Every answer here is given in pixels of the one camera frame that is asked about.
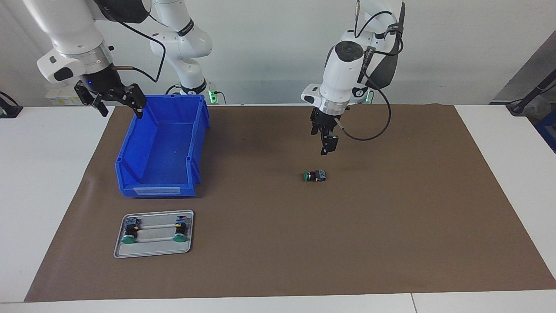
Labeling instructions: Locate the white wall socket box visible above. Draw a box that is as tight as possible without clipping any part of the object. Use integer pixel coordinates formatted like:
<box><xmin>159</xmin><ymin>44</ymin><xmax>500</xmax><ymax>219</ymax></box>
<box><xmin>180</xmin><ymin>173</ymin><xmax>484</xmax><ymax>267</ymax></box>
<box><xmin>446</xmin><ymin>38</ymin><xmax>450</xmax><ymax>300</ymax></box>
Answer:
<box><xmin>45</xmin><ymin>84</ymin><xmax>94</xmax><ymax>106</ymax></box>

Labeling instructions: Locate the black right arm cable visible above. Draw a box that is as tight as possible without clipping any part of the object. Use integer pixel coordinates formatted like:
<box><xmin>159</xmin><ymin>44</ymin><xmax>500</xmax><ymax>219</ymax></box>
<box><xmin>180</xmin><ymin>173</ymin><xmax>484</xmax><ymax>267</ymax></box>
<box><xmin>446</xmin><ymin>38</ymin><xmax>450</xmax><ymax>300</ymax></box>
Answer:
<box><xmin>109</xmin><ymin>13</ymin><xmax>168</xmax><ymax>83</ymax></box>

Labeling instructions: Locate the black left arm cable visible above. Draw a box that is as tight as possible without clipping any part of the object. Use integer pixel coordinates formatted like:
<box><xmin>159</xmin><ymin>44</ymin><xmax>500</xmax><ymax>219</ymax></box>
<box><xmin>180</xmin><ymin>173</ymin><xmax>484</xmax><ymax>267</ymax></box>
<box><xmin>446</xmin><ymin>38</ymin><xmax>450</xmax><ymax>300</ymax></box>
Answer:
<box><xmin>337</xmin><ymin>0</ymin><xmax>404</xmax><ymax>142</ymax></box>

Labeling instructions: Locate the brown table mat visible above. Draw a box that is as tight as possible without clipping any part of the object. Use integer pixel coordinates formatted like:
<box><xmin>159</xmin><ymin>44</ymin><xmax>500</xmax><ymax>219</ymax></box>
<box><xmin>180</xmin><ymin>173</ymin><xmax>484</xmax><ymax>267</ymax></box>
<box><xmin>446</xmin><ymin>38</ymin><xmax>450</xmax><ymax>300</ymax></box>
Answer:
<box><xmin>24</xmin><ymin>104</ymin><xmax>556</xmax><ymax>303</ymax></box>

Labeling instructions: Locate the silver metal tray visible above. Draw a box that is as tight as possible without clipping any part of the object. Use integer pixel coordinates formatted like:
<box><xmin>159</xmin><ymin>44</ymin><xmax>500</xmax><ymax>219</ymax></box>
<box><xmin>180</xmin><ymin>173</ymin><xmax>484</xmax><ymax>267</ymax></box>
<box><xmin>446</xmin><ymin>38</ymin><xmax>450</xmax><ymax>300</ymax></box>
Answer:
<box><xmin>113</xmin><ymin>210</ymin><xmax>194</xmax><ymax>259</ymax></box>

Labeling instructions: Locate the black stand foot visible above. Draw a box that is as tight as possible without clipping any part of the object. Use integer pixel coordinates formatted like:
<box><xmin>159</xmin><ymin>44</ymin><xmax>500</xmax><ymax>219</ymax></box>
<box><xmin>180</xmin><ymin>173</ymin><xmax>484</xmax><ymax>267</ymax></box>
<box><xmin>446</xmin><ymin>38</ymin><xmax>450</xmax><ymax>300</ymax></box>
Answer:
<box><xmin>0</xmin><ymin>91</ymin><xmax>23</xmax><ymax>119</ymax></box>

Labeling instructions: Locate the blue plastic storage bin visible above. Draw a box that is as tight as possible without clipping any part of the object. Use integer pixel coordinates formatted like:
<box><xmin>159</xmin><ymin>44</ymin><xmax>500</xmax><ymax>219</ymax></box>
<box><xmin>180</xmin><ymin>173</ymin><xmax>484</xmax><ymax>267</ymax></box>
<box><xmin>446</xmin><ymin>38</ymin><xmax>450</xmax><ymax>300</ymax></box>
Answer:
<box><xmin>115</xmin><ymin>95</ymin><xmax>210</xmax><ymax>198</ymax></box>

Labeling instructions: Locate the blue crate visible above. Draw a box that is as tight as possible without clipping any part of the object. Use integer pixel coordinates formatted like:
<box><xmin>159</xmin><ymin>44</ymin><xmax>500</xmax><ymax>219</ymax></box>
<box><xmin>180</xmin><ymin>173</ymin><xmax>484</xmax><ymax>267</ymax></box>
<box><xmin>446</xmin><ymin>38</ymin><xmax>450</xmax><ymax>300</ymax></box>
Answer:
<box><xmin>536</xmin><ymin>109</ymin><xmax>556</xmax><ymax>153</ymax></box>

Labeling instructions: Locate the black tripod leg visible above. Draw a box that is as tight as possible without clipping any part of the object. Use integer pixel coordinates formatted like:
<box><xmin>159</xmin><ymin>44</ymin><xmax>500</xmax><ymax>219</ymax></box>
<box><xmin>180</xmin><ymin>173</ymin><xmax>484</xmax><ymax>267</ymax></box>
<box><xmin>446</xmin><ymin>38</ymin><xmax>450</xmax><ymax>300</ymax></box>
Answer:
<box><xmin>506</xmin><ymin>70</ymin><xmax>556</xmax><ymax>116</ymax></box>

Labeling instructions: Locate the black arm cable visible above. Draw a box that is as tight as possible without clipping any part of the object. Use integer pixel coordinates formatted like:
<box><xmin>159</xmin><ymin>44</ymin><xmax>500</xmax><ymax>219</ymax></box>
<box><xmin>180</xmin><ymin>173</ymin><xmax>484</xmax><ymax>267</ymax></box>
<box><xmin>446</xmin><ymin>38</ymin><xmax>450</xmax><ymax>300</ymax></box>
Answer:
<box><xmin>109</xmin><ymin>13</ymin><xmax>168</xmax><ymax>83</ymax></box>
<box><xmin>337</xmin><ymin>0</ymin><xmax>404</xmax><ymax>142</ymax></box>

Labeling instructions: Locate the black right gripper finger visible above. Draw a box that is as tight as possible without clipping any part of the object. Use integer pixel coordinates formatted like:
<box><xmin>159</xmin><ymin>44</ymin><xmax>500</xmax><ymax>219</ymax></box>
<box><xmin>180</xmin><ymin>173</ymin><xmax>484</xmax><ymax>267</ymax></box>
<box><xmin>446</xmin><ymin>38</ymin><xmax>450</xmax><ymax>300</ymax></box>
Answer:
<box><xmin>75</xmin><ymin>83</ymin><xmax>109</xmax><ymax>117</ymax></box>
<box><xmin>115</xmin><ymin>83</ymin><xmax>147</xmax><ymax>119</ymax></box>

